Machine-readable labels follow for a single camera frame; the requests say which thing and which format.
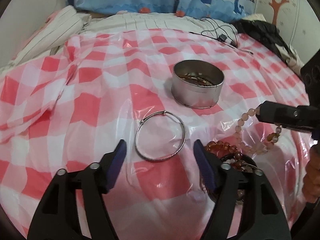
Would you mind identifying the pink bead necklace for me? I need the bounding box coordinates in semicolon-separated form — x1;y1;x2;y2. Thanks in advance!
234;107;283;157

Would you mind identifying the jewelry pile inside tin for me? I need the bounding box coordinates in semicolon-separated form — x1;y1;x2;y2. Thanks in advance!
178;73;214;87

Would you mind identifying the person's right hand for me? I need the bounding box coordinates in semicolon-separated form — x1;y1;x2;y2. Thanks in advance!
302;145;320;203

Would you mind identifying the black jacket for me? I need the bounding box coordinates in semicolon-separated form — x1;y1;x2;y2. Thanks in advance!
232;19;304;77

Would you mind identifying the red white checkered plastic sheet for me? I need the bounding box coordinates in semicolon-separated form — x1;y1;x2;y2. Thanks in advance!
1;29;309;239

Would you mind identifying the round silver metal tin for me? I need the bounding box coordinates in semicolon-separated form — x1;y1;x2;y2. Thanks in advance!
171;60;225;109

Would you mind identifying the amber bead bracelet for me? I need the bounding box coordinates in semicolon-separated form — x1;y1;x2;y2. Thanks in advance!
203;140;258;205

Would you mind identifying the black cable with adapter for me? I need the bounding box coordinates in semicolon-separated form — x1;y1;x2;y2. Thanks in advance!
188;16;254;55

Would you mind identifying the silver bangle bracelet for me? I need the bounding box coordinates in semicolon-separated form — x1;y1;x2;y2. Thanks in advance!
134;110;187;163

